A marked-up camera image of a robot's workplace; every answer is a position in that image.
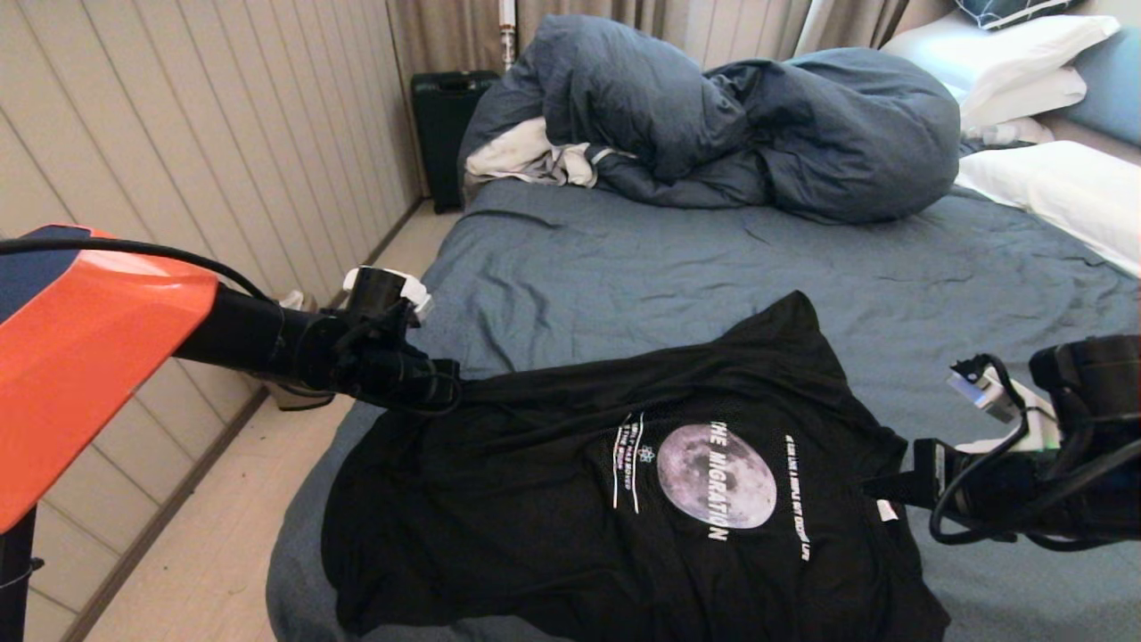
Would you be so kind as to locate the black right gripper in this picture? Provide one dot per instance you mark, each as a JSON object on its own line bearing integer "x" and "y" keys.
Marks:
{"x": 989, "y": 495}

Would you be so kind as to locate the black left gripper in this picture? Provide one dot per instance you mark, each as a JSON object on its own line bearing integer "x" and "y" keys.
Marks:
{"x": 383, "y": 374}

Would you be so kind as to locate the black moon print t-shirt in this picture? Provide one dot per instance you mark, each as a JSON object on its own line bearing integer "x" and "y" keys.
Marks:
{"x": 535, "y": 517}

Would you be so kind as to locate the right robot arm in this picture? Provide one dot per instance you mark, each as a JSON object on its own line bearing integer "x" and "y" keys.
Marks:
{"x": 1096, "y": 374}

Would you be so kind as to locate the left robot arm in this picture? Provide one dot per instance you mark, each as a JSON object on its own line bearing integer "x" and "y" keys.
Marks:
{"x": 89, "y": 339}

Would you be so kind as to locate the beige trash bin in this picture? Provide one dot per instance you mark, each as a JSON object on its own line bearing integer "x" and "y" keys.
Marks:
{"x": 299, "y": 399}

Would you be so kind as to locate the clear plastic bin bag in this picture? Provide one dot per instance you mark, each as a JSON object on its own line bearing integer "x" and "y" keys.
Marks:
{"x": 294, "y": 300}

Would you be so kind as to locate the blue bed sheet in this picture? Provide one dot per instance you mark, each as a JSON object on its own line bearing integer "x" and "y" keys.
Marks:
{"x": 624, "y": 276}

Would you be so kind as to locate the white crumpled cloth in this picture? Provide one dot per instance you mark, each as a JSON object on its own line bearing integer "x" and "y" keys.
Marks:
{"x": 521, "y": 152}

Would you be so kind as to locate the black suitcase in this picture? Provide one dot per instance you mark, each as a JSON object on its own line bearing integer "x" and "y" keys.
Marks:
{"x": 446, "y": 134}

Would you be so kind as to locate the long white pillow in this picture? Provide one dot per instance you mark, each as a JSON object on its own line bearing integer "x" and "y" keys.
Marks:
{"x": 1070, "y": 192}

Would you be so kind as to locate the beige curtain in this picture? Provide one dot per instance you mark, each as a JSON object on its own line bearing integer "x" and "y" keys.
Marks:
{"x": 446, "y": 36}

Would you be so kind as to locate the dark blue duvet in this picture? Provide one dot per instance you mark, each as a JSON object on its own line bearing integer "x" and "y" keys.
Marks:
{"x": 802, "y": 134}

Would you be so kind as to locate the flat white pillow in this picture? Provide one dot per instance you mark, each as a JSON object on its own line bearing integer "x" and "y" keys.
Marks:
{"x": 1034, "y": 100}

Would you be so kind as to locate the light blue headboard cushion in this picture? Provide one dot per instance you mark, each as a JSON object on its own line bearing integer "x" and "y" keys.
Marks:
{"x": 1114, "y": 89}

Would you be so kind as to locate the dark patterned cushion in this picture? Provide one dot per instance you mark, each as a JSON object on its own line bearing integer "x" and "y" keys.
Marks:
{"x": 1007, "y": 11}

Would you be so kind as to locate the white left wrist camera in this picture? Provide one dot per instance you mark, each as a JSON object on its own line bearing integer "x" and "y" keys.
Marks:
{"x": 424, "y": 308}

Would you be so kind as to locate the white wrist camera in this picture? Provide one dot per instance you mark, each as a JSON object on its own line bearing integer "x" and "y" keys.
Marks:
{"x": 976, "y": 392}
{"x": 424, "y": 308}

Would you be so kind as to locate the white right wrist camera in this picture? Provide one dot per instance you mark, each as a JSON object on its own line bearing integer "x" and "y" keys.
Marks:
{"x": 976, "y": 392}

